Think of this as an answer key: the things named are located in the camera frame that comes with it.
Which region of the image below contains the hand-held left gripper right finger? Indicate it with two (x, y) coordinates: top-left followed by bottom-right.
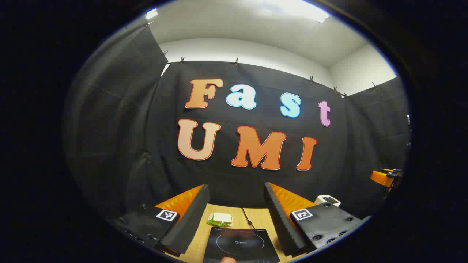
(264, 182), (371, 257)

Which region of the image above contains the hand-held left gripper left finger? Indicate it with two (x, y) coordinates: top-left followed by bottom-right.
(110, 184), (211, 257)

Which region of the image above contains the black induction cooktop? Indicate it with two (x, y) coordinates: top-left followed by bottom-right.
(202, 226), (280, 263)

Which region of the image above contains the sandwich with lettuce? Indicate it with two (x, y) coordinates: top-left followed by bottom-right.
(207, 212), (233, 228)

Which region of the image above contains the white toaster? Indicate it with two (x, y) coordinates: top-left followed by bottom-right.
(314, 195), (341, 207)

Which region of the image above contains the row of black cloth clips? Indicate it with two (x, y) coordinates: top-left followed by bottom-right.
(146, 22), (378, 99)

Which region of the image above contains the large ceiling light panel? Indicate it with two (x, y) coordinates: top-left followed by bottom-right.
(256, 0), (329, 23)

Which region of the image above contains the black cooktop power cable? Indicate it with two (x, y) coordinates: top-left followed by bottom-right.
(241, 207), (256, 230)

